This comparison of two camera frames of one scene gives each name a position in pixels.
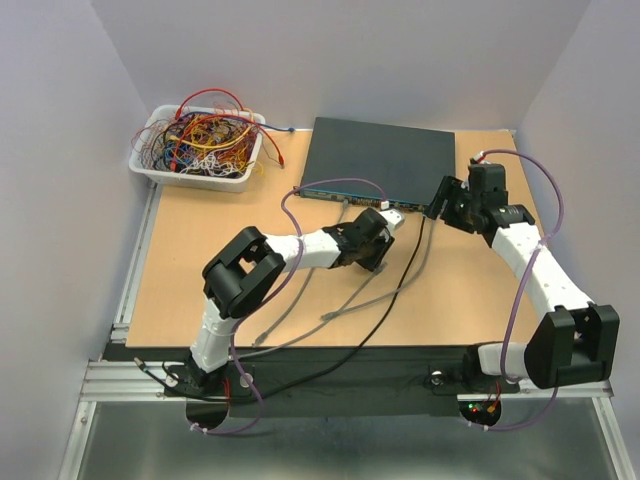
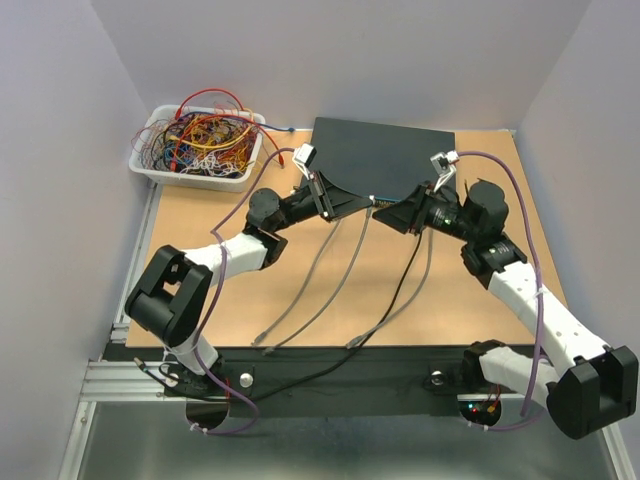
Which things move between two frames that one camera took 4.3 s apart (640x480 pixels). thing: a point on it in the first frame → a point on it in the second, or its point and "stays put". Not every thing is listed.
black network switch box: x=408 y=162 stays put
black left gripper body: x=372 y=253 → x=302 y=205
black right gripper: x=447 y=189 → x=403 y=214
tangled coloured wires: x=210 y=133 stays put
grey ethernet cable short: x=378 y=269 → x=322 y=312
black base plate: x=326 y=380 stays put
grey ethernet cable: x=262 y=335 stays put
